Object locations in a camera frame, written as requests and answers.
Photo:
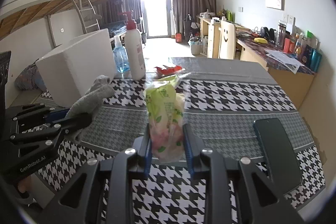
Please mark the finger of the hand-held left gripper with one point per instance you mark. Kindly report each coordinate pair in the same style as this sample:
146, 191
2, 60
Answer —
59, 113
76, 123

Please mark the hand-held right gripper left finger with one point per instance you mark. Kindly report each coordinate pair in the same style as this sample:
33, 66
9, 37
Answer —
147, 154

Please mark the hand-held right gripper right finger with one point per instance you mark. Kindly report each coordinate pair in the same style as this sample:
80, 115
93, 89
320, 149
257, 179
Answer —
188, 153

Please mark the grey sock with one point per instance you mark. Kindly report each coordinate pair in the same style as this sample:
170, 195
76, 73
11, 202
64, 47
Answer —
92, 98

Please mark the green printed plastic packet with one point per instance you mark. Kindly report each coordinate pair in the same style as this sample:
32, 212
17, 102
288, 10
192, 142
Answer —
162, 108

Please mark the white foam box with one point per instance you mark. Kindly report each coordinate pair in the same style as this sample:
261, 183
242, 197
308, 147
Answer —
78, 66

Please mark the person's left hand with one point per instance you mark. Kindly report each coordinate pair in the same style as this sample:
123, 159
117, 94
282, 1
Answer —
23, 184

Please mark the grey patterned bag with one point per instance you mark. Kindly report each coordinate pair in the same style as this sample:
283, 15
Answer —
29, 77

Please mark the houndstooth tablecloth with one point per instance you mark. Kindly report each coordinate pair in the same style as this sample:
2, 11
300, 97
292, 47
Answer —
225, 106

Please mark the blue sanitizer bottle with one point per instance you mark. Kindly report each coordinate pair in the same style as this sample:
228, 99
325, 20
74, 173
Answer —
120, 58

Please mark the red snack wrapper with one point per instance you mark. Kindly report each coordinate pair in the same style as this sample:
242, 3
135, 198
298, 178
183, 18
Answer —
168, 69

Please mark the dark smartphone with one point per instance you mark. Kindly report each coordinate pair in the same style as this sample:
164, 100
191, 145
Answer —
278, 153

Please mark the white lotion bottle red pump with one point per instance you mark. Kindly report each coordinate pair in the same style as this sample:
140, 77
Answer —
134, 50

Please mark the blue bedding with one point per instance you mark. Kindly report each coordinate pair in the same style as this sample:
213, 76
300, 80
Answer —
115, 27

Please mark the white bucket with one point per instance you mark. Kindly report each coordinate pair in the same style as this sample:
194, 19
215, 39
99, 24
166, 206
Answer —
196, 48

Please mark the wooden desk with drawers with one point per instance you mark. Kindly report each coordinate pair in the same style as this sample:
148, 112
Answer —
210, 40

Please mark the orange bag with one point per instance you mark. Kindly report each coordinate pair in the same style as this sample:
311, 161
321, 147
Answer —
179, 37

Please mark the wooden desk with dark cloth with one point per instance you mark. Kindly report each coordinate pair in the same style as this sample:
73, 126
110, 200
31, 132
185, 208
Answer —
286, 87

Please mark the wooden chair with smiley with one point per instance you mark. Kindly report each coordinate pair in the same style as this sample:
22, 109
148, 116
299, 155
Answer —
227, 40

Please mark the black bag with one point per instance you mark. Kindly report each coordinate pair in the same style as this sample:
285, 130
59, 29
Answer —
190, 27

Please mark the yellow object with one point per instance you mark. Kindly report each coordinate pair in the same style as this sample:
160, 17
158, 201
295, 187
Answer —
260, 40

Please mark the white papers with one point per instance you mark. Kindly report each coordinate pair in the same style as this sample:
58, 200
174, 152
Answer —
284, 60

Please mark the green bag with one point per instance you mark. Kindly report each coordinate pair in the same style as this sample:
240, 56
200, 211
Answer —
229, 16

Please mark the black headphones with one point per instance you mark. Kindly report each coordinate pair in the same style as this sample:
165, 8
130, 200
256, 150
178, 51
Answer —
267, 33

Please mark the row of toiletry bottles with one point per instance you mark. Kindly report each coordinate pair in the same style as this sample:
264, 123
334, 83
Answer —
302, 48

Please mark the double wall socket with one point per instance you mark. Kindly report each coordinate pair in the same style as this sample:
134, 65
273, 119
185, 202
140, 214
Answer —
288, 19

